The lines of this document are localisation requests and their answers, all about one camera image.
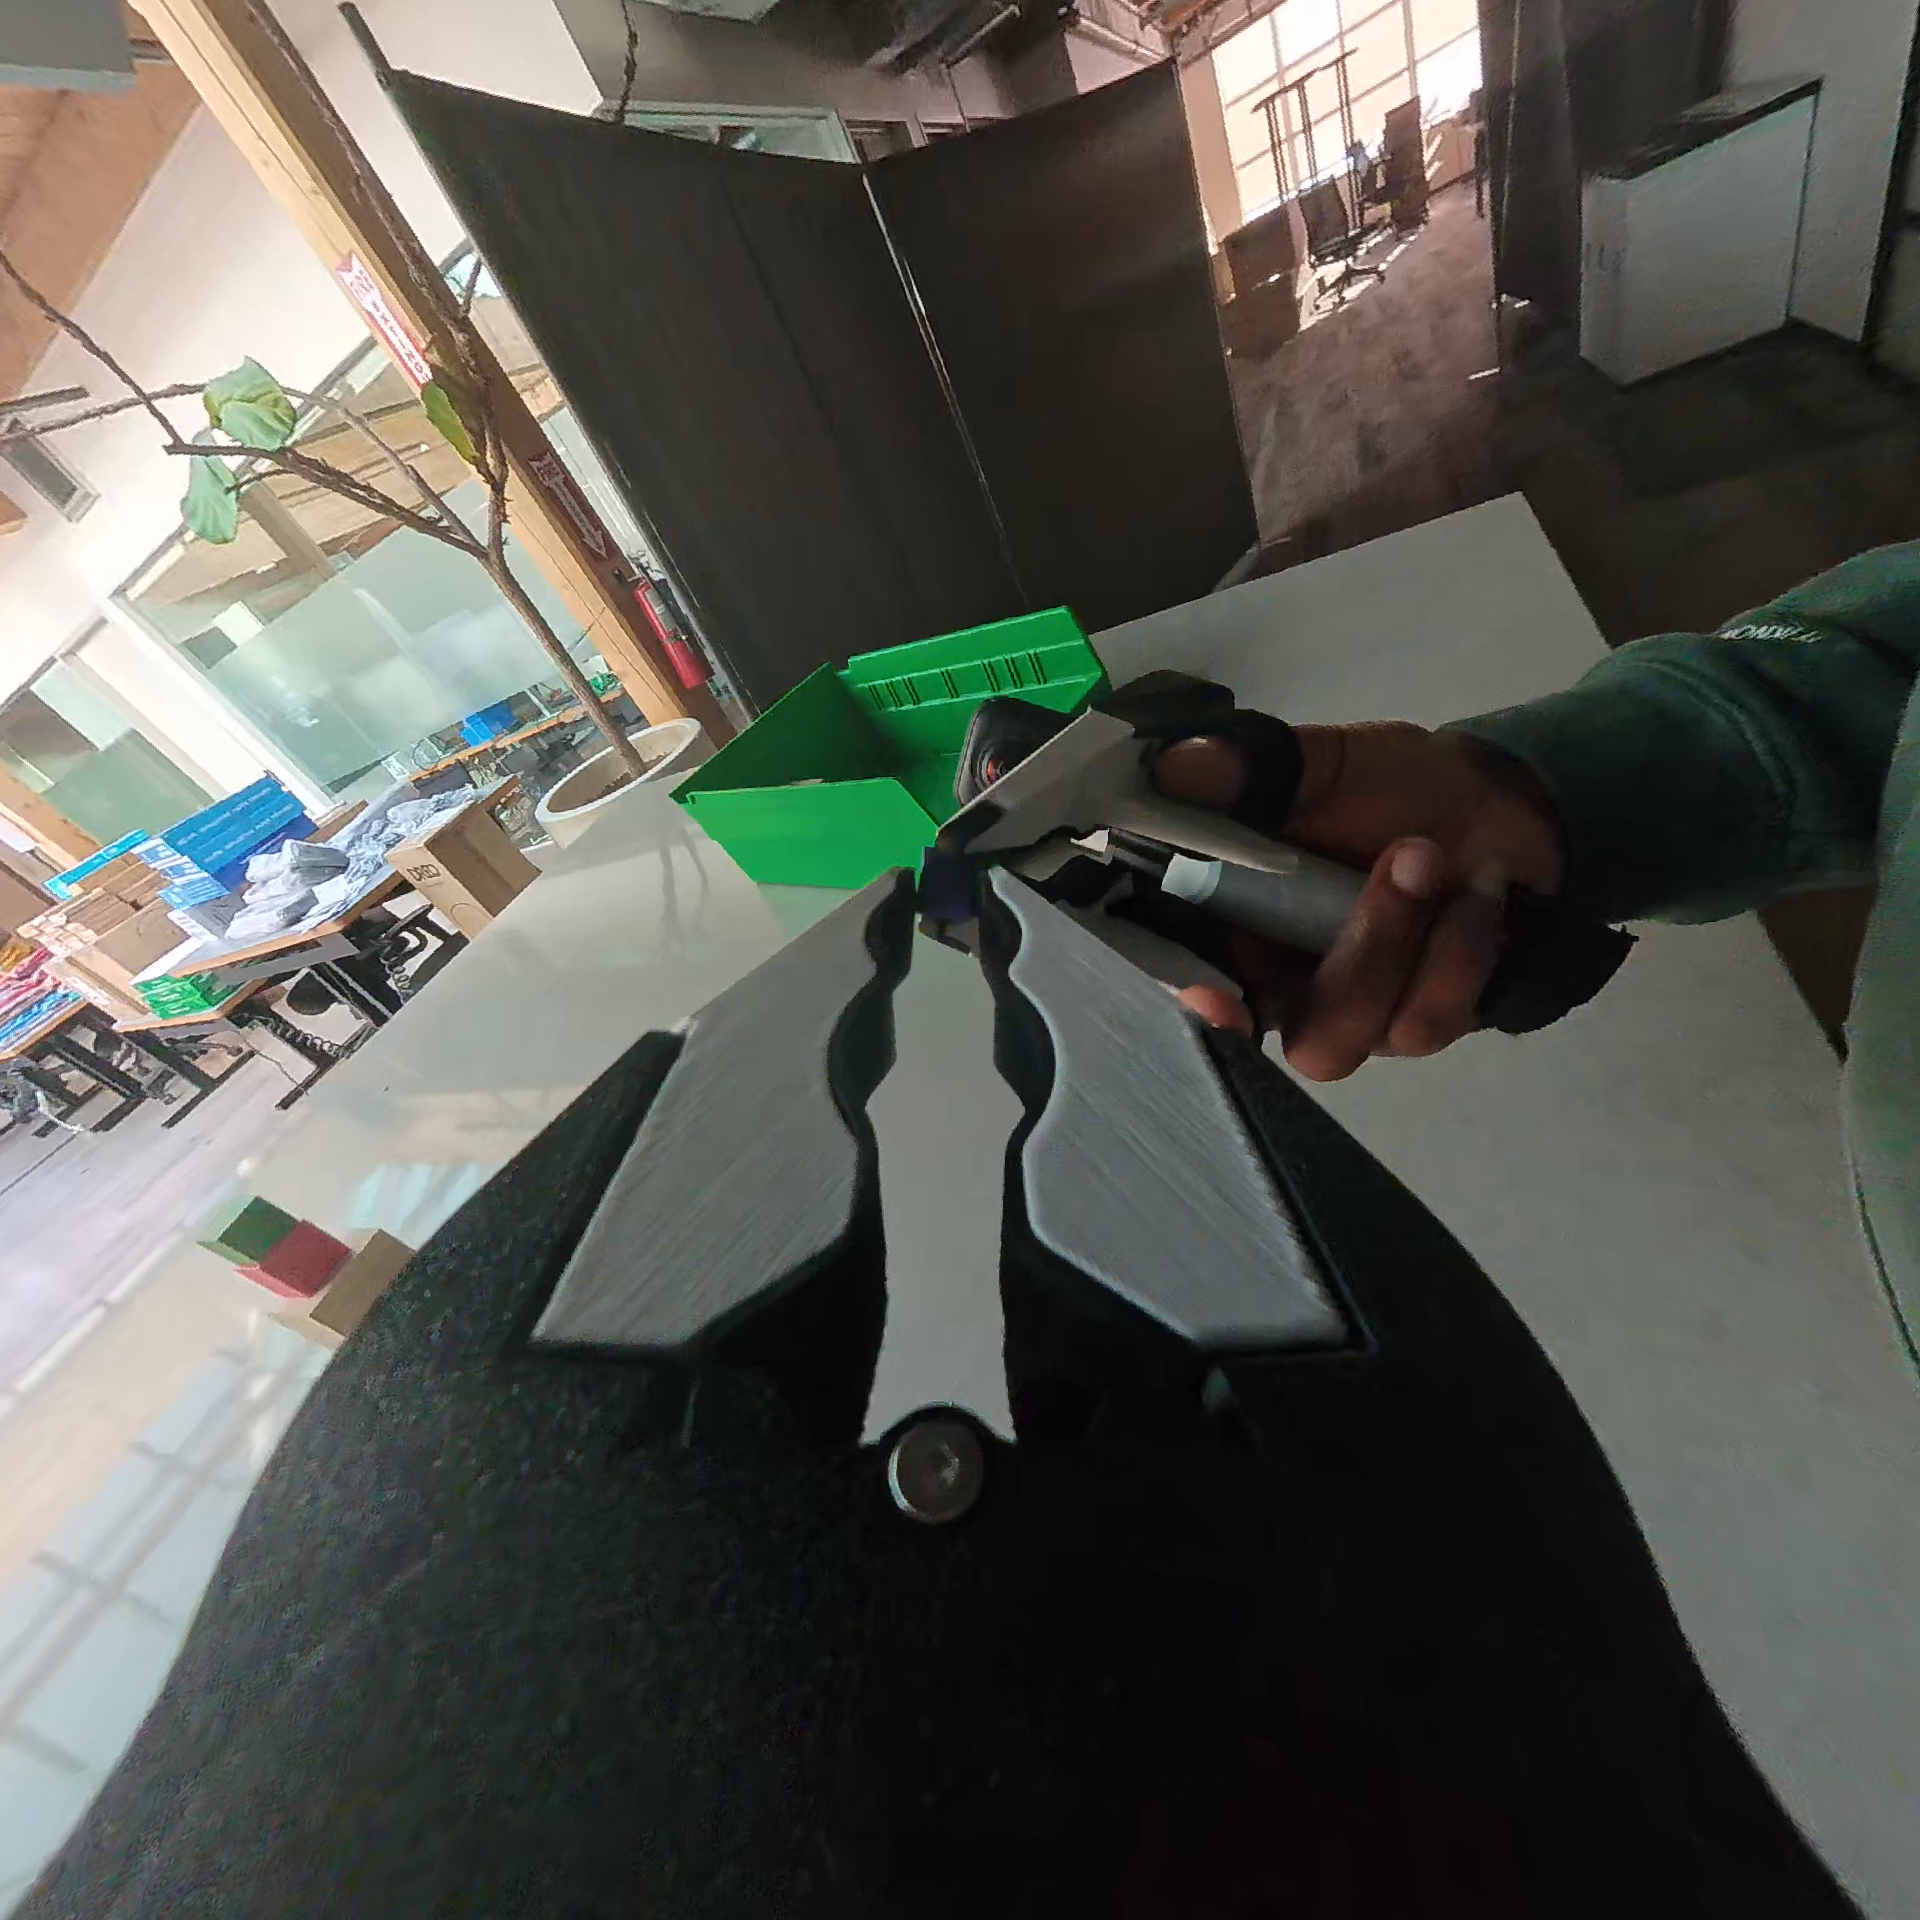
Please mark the wooden pillar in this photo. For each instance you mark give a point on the wooden pillar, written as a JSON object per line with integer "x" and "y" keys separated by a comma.
{"x": 271, "y": 135}

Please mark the wooden table with clutter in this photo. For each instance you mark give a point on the wooden table with clutter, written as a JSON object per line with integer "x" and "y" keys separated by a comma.
{"x": 285, "y": 953}

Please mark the thin metal pole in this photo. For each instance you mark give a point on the thin metal pole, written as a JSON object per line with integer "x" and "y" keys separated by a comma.
{"x": 556, "y": 630}

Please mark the green plastic bin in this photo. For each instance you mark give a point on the green plastic bin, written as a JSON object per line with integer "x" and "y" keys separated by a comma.
{"x": 809, "y": 809}

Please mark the stack of flat cardboard boxes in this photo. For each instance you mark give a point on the stack of flat cardboard boxes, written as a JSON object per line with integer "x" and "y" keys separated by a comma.
{"x": 120, "y": 914}

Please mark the pile of grey bagged clothes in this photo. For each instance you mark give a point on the pile of grey bagged clothes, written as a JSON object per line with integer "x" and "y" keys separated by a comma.
{"x": 331, "y": 869}

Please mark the person's green clothing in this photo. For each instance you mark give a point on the person's green clothing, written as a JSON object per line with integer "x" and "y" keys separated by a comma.
{"x": 1886, "y": 1126}

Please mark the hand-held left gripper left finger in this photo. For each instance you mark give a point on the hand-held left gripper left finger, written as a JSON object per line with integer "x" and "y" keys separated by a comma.
{"x": 721, "y": 1186}

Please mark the tiny blue wooden cube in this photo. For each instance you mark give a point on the tiny blue wooden cube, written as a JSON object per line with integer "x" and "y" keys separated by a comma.
{"x": 948, "y": 885}

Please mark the printed cardboard box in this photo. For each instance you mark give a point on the printed cardboard box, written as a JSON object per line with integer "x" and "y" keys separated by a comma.
{"x": 466, "y": 877}

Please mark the red wooden cube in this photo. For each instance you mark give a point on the red wooden cube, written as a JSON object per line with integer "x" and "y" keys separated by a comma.
{"x": 300, "y": 1260}

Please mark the stack of blue boxes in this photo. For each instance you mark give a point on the stack of blue boxes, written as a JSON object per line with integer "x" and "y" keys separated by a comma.
{"x": 232, "y": 833}

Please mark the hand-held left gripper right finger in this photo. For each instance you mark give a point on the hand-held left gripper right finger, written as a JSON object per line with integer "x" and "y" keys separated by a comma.
{"x": 1170, "y": 1186}

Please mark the person's right forearm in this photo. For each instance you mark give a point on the person's right forearm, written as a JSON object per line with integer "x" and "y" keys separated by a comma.
{"x": 1725, "y": 735}

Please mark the red fire extinguisher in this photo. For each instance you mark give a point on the red fire extinguisher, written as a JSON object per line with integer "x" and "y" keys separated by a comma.
{"x": 668, "y": 630}

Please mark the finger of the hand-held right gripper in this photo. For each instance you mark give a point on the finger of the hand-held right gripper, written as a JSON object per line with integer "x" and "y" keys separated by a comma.
{"x": 1156, "y": 945}
{"x": 1066, "y": 779}

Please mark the large plain wooden cube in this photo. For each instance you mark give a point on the large plain wooden cube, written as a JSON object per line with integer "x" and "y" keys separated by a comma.
{"x": 360, "y": 1290}

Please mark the white cabinet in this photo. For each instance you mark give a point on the white cabinet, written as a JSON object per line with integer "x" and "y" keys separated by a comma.
{"x": 1695, "y": 256}

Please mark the stack of folded clothes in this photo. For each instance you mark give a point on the stack of folded clothes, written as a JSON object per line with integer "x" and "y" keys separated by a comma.
{"x": 30, "y": 990}

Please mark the small dark green wooden cube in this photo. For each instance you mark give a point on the small dark green wooden cube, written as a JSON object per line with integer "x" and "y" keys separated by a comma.
{"x": 249, "y": 1230}

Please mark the black fabric room divider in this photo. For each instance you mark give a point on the black fabric room divider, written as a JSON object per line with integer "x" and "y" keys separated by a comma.
{"x": 675, "y": 375}

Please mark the distant black chair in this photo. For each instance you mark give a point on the distant black chair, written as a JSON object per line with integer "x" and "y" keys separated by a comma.
{"x": 1334, "y": 226}

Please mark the blue storage bin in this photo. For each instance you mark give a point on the blue storage bin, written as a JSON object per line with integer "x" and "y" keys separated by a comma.
{"x": 488, "y": 724}

